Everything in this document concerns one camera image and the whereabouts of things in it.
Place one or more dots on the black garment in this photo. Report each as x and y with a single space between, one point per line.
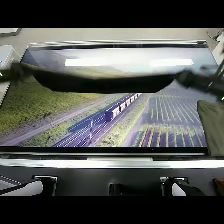
100 83

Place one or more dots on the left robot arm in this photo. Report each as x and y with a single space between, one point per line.
49 185

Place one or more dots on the silver frame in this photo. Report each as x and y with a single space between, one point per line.
100 163

